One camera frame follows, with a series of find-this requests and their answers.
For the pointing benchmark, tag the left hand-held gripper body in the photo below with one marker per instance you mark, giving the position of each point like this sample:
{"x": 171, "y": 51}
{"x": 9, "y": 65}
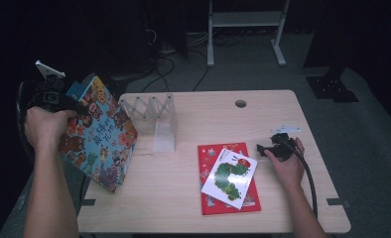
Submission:
{"x": 49, "y": 95}

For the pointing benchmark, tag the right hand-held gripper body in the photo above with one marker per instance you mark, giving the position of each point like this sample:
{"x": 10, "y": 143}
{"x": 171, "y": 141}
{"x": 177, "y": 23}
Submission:
{"x": 281, "y": 150}

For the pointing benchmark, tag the blue monster picture book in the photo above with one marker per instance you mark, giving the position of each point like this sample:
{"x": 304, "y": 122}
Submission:
{"x": 76, "y": 87}

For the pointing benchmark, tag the white caterpillar picture book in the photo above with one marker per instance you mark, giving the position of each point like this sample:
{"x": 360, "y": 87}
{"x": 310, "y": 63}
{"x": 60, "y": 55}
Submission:
{"x": 230, "y": 178}

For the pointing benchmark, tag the colourful animals picture book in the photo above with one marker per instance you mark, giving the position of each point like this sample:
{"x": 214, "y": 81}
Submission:
{"x": 101, "y": 148}

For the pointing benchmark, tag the red picture book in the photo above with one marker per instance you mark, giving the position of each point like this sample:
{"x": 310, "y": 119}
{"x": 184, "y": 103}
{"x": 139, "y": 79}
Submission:
{"x": 206, "y": 201}

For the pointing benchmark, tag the white expandable book rack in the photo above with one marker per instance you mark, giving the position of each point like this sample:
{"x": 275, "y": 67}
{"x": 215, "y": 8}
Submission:
{"x": 165, "y": 139}

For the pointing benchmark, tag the person's right hand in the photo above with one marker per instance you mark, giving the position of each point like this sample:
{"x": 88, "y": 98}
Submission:
{"x": 291, "y": 172}

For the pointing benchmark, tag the person's left hand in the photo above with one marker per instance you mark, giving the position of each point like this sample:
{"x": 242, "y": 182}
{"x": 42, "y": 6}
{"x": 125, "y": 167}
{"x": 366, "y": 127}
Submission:
{"x": 44, "y": 129}

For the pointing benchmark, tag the white metal stand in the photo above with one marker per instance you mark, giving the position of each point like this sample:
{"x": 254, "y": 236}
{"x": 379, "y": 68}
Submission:
{"x": 243, "y": 19}

